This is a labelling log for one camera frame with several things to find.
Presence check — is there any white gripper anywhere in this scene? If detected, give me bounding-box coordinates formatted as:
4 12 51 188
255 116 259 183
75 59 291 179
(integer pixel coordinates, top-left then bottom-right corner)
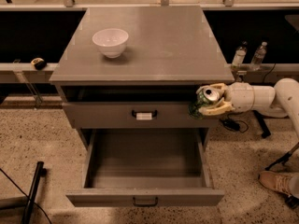
196 82 276 116

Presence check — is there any green soda can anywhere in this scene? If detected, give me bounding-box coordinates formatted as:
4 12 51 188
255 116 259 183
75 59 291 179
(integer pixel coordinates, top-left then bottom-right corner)
189 94 220 119

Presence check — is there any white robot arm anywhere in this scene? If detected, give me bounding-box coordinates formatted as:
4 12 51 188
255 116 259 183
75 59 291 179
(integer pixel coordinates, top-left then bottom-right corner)
195 78 299 135

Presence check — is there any closed grey top drawer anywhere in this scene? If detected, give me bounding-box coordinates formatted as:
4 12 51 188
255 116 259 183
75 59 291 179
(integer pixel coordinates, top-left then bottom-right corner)
63 102 218 129

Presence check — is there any grey drawer cabinet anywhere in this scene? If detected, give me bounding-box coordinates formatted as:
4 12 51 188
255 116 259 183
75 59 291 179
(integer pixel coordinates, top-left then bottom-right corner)
50 6 233 145

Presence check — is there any open grey middle drawer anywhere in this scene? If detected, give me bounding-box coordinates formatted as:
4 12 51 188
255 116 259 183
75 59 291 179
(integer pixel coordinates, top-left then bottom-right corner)
66 128 224 207

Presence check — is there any clear water bottle left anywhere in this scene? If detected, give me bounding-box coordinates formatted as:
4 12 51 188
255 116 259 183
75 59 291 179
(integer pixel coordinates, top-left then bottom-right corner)
231 41 248 70

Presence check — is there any clear water bottle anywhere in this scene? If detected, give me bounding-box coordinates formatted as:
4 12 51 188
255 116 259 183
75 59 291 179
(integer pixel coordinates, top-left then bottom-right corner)
249 41 267 71
231 41 248 70

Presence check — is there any black stand leg right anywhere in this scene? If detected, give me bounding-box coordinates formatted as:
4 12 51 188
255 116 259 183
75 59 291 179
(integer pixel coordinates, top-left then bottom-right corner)
253 110 271 138

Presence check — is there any clear water bottle right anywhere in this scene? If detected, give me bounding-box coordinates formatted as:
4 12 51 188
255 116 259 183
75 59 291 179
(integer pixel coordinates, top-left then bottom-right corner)
249 41 267 71

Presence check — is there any tan shoe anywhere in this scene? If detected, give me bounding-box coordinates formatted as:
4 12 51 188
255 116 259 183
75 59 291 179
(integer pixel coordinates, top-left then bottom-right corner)
259 171 292 196

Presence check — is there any white ceramic bowl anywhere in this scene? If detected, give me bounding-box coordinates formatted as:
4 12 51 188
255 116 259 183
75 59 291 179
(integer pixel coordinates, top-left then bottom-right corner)
93 28 129 58

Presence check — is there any yellow black tape measure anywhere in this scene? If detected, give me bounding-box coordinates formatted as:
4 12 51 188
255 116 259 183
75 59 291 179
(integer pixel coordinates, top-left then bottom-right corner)
31 58 47 70

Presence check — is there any black tripod leg left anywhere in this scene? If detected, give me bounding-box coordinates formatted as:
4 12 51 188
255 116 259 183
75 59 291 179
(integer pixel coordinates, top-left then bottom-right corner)
21 161 47 224

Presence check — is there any black power adapter with cable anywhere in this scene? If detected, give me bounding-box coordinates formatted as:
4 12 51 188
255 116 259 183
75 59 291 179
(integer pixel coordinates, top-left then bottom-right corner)
220 117 249 133

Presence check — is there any metal railing frame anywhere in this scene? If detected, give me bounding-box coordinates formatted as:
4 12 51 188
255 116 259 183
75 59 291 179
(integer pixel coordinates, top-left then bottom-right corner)
1 0 299 101

